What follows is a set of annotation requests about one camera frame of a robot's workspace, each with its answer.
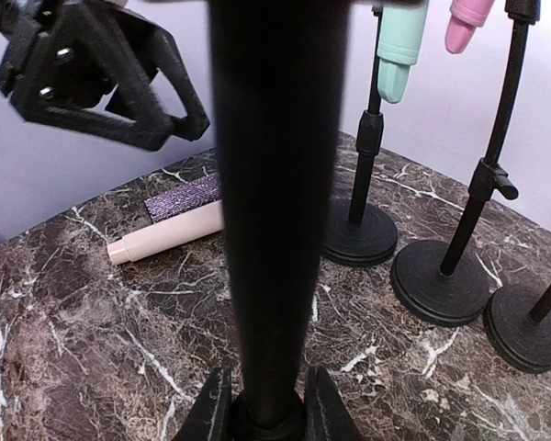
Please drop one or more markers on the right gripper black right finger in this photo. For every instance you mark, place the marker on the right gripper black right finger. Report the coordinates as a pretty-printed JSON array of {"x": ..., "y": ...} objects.
[{"x": 326, "y": 415}]

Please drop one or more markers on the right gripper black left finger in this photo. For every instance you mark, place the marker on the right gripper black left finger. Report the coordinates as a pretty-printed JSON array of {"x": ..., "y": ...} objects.
[{"x": 209, "y": 418}]

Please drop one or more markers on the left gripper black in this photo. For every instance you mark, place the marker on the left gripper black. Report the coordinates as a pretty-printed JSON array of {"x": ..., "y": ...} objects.
[{"x": 97, "y": 68}]

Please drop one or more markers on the glitter microphone with silver grille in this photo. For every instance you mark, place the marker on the glitter microphone with silver grille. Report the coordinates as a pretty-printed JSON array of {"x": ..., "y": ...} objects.
[{"x": 187, "y": 197}]

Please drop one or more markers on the black stand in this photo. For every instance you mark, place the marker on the black stand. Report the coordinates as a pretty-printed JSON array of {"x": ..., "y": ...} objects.
[
  {"x": 440, "y": 282},
  {"x": 277, "y": 75},
  {"x": 517, "y": 321},
  {"x": 360, "y": 234}
]

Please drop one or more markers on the cream white microphone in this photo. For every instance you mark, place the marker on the cream white microphone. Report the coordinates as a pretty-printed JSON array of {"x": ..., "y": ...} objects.
[{"x": 164, "y": 235}]

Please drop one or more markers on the black stand under mint microphone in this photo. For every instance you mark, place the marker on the black stand under mint microphone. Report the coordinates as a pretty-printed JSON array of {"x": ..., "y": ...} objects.
[{"x": 360, "y": 234}]

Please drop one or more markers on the black stand under pink microphone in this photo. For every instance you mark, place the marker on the black stand under pink microphone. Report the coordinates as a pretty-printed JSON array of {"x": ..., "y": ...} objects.
[{"x": 440, "y": 282}]

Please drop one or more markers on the black stand under orange microphone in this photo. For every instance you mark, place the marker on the black stand under orange microphone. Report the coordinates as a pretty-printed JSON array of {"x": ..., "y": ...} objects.
[{"x": 517, "y": 321}]

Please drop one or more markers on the mint green microphone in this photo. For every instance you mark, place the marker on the mint green microphone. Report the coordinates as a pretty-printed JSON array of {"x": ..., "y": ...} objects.
[{"x": 398, "y": 48}]

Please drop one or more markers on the pink microphone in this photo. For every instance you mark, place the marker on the pink microphone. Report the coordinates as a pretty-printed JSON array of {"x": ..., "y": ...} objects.
[{"x": 465, "y": 17}]

